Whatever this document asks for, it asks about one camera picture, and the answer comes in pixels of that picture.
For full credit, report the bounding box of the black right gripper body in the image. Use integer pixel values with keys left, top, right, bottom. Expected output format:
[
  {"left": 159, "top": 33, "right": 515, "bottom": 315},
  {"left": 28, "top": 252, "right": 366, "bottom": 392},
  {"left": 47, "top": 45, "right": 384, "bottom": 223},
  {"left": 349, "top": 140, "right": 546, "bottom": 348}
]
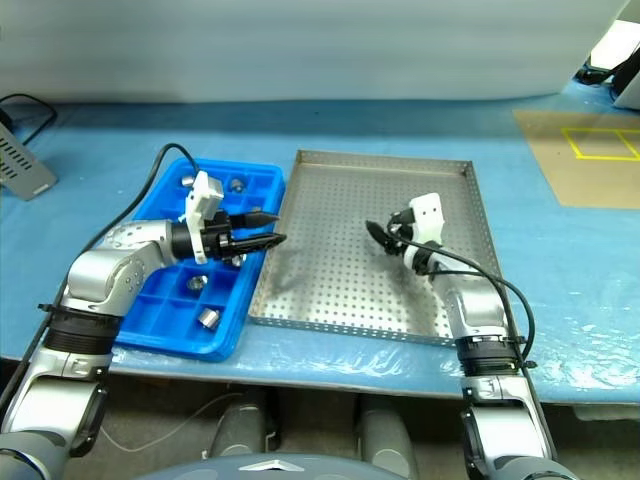
[{"left": 382, "top": 209, "right": 416, "bottom": 259}]

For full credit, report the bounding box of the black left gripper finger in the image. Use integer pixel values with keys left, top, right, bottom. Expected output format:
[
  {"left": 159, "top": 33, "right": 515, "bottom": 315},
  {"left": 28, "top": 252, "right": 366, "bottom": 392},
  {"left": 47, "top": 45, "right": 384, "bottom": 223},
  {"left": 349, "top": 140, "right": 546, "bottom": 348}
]
[
  {"left": 228, "top": 211, "right": 280, "bottom": 230},
  {"left": 230, "top": 232, "right": 289, "bottom": 257}
]

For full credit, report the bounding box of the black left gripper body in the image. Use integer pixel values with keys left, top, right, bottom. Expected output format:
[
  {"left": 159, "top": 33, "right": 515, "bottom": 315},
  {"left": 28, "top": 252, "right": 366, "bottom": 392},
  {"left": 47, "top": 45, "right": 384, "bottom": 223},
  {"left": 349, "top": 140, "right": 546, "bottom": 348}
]
[{"left": 201, "top": 209, "right": 239, "bottom": 262}]

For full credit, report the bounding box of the blue compartment tray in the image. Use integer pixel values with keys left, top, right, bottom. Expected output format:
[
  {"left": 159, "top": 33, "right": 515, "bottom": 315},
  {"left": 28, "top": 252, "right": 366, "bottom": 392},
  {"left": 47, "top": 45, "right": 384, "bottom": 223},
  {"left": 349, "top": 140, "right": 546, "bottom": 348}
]
[{"left": 112, "top": 157, "right": 288, "bottom": 363}]

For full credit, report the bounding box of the perforated metal tray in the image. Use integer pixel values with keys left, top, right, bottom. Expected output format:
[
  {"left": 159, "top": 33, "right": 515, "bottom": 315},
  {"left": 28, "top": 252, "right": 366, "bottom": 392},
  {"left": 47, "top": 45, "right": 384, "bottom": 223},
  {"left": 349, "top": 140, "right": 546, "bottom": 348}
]
[{"left": 247, "top": 148, "right": 506, "bottom": 349}]

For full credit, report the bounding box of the white foam backdrop sheet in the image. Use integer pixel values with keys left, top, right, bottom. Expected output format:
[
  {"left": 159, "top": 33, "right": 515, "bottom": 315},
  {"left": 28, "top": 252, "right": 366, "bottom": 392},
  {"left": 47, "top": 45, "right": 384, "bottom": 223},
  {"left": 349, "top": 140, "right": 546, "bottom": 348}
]
[{"left": 0, "top": 0, "right": 634, "bottom": 105}]

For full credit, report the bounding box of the grey rounded robot leg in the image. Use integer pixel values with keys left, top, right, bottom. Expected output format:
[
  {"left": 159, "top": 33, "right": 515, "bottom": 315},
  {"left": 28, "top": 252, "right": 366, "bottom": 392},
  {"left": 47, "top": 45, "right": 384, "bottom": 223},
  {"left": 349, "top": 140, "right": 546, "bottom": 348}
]
[
  {"left": 208, "top": 394, "right": 271, "bottom": 464},
  {"left": 355, "top": 397, "right": 420, "bottom": 469}
]

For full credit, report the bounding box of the brown cardboard mat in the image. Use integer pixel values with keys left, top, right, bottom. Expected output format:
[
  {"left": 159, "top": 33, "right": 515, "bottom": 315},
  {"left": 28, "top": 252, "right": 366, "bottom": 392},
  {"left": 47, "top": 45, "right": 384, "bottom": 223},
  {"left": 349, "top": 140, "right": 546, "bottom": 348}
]
[{"left": 512, "top": 108, "right": 640, "bottom": 210}]

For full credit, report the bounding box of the grey vented metal device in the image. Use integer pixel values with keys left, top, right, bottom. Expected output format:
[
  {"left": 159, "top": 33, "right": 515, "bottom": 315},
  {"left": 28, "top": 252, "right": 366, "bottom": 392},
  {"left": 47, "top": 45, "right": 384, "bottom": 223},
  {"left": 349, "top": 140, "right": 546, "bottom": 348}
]
[{"left": 0, "top": 121, "right": 60, "bottom": 202}]

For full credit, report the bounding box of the grey robot torso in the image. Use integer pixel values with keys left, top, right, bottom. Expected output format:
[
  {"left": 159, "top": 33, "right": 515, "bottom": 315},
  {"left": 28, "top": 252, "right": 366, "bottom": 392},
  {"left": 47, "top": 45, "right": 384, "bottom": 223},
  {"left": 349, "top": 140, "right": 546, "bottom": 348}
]
[{"left": 132, "top": 452, "right": 419, "bottom": 480}]

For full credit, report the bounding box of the white upright panel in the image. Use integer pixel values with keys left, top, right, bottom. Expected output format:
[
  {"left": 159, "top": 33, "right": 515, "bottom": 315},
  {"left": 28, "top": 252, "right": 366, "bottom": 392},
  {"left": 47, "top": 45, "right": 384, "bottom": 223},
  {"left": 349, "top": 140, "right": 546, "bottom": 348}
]
[{"left": 612, "top": 64, "right": 640, "bottom": 110}]

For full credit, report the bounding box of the white softbox light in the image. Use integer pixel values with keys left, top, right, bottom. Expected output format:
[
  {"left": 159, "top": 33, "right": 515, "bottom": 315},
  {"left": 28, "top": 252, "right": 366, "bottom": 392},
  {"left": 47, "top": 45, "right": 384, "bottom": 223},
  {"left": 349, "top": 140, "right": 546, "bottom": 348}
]
[{"left": 588, "top": 19, "right": 640, "bottom": 72}]

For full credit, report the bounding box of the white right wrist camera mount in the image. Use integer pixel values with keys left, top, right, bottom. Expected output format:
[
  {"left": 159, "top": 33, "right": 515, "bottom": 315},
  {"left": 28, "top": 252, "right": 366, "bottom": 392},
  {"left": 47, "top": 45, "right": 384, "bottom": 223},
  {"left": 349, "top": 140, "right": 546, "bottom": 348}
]
[{"left": 399, "top": 193, "right": 447, "bottom": 271}]

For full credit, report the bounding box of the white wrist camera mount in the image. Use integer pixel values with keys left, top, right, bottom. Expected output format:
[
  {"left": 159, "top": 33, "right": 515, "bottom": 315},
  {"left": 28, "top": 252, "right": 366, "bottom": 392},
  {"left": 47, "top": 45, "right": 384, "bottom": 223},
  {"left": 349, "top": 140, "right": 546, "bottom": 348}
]
[
  {"left": 399, "top": 193, "right": 447, "bottom": 271},
  {"left": 177, "top": 170, "right": 225, "bottom": 265}
]

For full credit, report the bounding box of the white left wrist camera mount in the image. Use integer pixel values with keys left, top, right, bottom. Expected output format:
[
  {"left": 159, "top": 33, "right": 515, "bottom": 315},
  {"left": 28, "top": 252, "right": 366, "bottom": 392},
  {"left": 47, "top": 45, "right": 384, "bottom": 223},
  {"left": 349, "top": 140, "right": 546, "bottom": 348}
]
[{"left": 177, "top": 170, "right": 225, "bottom": 265}]

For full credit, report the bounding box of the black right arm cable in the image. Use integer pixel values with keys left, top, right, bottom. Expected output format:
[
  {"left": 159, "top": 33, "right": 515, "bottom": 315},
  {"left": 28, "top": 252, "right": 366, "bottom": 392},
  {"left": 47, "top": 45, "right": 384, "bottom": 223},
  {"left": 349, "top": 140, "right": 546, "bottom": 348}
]
[{"left": 387, "top": 209, "right": 539, "bottom": 374}]

